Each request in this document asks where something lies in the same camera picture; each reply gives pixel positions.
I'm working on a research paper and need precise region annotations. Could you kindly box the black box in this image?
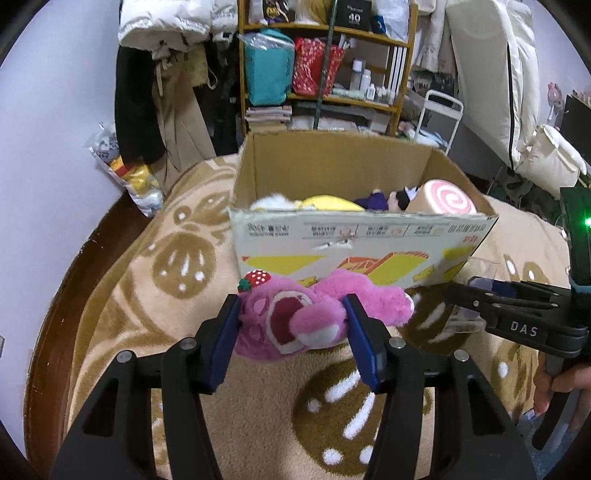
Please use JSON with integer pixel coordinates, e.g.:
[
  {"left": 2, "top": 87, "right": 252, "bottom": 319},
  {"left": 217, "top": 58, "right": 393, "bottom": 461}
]
[{"left": 333, "top": 0, "right": 374, "bottom": 32}]

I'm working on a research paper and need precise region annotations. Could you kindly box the clear bag of snacks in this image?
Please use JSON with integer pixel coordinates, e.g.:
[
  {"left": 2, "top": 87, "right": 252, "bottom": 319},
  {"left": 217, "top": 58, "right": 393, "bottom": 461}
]
[{"left": 85, "top": 122, "right": 167, "bottom": 217}]

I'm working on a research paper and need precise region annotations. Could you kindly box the purple-hooded plush doll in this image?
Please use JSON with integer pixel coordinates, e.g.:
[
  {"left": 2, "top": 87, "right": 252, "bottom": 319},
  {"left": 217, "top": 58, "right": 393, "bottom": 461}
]
[{"left": 353, "top": 187, "right": 419, "bottom": 213}]

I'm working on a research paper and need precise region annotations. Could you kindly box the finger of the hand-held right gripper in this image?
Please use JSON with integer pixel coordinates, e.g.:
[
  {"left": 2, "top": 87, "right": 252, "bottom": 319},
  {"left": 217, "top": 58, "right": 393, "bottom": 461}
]
[
  {"left": 431, "top": 282, "right": 561, "bottom": 324},
  {"left": 468, "top": 276, "right": 578, "bottom": 302}
]

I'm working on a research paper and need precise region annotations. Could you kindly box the brown wooden bed frame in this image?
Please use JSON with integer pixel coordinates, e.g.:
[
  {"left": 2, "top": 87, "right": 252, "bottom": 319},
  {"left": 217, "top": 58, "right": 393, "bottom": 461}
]
[{"left": 25, "top": 189, "right": 158, "bottom": 467}]

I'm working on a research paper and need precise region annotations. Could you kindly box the white mattress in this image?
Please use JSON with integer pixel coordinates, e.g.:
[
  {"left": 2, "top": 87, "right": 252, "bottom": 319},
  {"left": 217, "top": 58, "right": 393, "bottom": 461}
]
[{"left": 443, "top": 0, "right": 543, "bottom": 176}]

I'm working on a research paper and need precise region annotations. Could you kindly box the white rolling cart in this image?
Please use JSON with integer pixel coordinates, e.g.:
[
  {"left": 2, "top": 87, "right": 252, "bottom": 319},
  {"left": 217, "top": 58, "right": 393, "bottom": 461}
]
[{"left": 397, "top": 90, "right": 465, "bottom": 155}]

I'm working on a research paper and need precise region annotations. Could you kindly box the beige coat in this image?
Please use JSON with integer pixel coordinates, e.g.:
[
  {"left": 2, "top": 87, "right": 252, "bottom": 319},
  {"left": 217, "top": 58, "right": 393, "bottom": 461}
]
[{"left": 150, "top": 44, "right": 222, "bottom": 185}]

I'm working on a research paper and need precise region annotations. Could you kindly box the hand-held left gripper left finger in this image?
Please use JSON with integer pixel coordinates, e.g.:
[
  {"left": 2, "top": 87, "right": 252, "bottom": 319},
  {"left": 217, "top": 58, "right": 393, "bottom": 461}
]
[{"left": 48, "top": 293, "right": 243, "bottom": 480}]

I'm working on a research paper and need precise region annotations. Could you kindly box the green pole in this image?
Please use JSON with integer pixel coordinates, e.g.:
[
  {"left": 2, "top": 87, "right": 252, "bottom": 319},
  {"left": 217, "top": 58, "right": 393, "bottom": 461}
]
[{"left": 311, "top": 0, "right": 340, "bottom": 130}]

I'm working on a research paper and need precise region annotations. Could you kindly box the red patterned gift bag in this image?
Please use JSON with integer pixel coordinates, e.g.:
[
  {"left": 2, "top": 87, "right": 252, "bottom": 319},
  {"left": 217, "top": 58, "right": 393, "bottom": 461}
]
[{"left": 292, "top": 37, "right": 346, "bottom": 97}]

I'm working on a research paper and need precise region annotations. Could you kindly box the white puffer jacket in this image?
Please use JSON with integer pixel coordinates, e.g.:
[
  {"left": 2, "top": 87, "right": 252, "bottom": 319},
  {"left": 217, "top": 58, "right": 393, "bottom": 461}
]
[{"left": 117, "top": 0, "right": 241, "bottom": 49}]

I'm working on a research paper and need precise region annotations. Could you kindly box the yellow dog plush toy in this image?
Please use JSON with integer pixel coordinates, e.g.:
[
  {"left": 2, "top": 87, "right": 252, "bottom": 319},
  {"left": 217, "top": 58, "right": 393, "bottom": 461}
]
[{"left": 295, "top": 194, "right": 365, "bottom": 213}]

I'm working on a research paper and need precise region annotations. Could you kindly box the dark printed bag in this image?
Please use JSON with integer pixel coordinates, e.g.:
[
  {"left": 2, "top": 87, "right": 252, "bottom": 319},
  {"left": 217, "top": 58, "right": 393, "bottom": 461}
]
[{"left": 249, "top": 0, "right": 296, "bottom": 24}]

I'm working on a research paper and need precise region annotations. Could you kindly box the cream curtain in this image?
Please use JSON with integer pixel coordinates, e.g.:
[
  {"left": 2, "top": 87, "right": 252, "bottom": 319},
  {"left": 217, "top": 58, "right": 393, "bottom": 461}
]
[{"left": 413, "top": 0, "right": 458, "bottom": 72}]

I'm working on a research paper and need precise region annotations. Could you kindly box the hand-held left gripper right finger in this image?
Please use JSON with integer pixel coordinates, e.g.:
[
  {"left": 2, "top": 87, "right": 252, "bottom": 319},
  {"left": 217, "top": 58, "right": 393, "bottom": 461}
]
[{"left": 342, "top": 293, "right": 527, "bottom": 480}]

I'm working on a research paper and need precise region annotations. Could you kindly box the stack of books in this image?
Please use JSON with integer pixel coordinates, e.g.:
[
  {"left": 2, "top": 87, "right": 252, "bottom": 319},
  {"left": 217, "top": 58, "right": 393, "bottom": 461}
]
[{"left": 245, "top": 102, "right": 398, "bottom": 136}]

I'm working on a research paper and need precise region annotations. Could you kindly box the black monitor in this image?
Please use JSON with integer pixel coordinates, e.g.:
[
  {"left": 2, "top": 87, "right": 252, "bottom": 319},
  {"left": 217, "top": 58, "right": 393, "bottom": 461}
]
[{"left": 561, "top": 95, "right": 591, "bottom": 162}]

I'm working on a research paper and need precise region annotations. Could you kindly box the blonde wig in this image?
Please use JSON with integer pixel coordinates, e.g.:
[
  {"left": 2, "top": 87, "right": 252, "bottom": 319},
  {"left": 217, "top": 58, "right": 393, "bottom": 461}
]
[{"left": 295, "top": 0, "right": 334, "bottom": 26}]

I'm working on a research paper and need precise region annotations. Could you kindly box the pink desk fan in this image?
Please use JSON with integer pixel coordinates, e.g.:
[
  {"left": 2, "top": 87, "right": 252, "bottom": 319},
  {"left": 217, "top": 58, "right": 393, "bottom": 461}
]
[{"left": 545, "top": 82, "right": 566, "bottom": 130}]

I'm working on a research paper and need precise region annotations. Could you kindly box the beige printed blanket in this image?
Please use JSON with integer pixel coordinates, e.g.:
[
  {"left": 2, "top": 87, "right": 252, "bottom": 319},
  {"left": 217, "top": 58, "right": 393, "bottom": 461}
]
[{"left": 60, "top": 154, "right": 575, "bottom": 480}]

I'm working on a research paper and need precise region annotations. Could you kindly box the black garment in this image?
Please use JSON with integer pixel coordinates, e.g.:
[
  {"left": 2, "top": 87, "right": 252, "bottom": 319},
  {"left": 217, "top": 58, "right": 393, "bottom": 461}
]
[{"left": 115, "top": 46, "right": 167, "bottom": 164}]

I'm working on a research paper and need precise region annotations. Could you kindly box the white cushion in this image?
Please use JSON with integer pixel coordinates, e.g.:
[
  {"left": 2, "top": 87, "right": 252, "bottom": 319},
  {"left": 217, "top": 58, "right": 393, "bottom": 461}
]
[{"left": 515, "top": 124, "right": 589, "bottom": 199}]

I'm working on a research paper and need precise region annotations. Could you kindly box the pink swirl roll plush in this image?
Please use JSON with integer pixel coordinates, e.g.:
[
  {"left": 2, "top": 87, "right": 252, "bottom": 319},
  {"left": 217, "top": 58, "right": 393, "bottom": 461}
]
[{"left": 406, "top": 179, "right": 481, "bottom": 216}]

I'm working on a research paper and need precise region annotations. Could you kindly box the person's right hand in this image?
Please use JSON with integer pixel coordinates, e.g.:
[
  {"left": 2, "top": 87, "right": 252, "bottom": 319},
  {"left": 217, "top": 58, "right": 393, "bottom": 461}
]
[{"left": 533, "top": 362, "right": 591, "bottom": 415}]

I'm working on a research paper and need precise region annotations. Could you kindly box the white fluffy plush toy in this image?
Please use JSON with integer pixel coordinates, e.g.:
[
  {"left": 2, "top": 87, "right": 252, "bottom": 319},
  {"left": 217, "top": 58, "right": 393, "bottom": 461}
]
[{"left": 249, "top": 193, "right": 301, "bottom": 212}]

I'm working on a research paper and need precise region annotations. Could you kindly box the teal bag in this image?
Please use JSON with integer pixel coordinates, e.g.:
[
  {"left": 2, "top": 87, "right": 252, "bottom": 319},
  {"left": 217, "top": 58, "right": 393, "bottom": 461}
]
[{"left": 242, "top": 28, "right": 296, "bottom": 106}]

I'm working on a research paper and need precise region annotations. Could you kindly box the pink bear plush toy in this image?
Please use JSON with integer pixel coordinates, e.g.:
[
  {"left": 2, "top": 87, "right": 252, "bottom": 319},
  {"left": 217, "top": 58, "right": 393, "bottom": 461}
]
[{"left": 233, "top": 268, "right": 416, "bottom": 358}]

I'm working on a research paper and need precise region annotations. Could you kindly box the row of white bottles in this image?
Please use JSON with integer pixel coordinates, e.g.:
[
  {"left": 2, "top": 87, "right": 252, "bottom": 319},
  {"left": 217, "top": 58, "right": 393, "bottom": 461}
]
[{"left": 348, "top": 60, "right": 398, "bottom": 104}]

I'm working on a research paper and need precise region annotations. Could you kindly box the cardboard box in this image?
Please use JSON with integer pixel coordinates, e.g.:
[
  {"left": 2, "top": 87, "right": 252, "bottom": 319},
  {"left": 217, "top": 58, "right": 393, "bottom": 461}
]
[{"left": 228, "top": 129, "right": 500, "bottom": 296}]

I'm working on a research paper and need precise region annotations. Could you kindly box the white plastic bag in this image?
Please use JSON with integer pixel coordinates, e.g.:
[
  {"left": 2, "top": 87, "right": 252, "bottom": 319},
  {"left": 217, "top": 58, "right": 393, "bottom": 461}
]
[{"left": 369, "top": 0, "right": 416, "bottom": 44}]

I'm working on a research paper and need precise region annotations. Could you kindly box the wooden shelf unit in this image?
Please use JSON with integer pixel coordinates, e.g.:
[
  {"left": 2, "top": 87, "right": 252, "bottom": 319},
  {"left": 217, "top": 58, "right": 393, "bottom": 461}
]
[{"left": 236, "top": 0, "right": 419, "bottom": 137}]

